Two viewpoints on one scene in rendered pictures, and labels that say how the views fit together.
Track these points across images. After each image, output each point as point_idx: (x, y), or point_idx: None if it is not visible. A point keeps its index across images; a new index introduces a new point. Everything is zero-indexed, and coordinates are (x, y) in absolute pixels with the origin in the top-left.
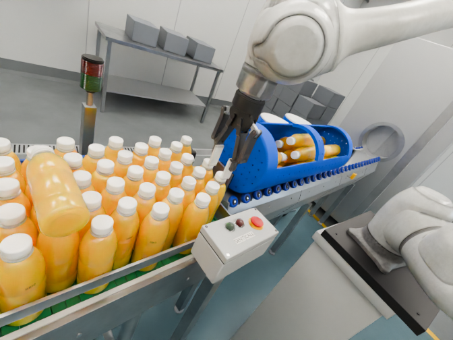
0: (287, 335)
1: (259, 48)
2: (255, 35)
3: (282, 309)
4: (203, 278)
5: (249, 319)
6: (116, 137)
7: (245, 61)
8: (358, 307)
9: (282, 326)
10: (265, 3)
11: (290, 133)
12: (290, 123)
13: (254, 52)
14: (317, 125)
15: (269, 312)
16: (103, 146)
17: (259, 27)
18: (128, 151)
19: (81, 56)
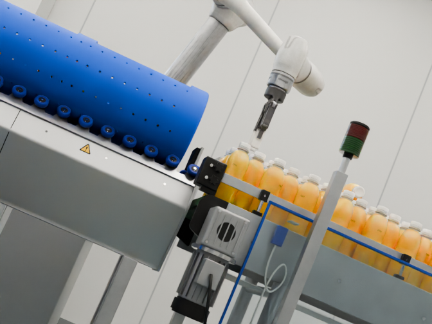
0: (77, 270)
1: (319, 91)
2: (321, 87)
3: (82, 253)
4: (191, 251)
5: (51, 317)
6: (315, 175)
7: (294, 78)
8: None
9: (77, 268)
10: (307, 53)
11: (42, 44)
12: (101, 45)
13: (316, 90)
14: (13, 4)
15: (72, 274)
16: (324, 182)
17: (323, 85)
18: (306, 176)
19: (369, 130)
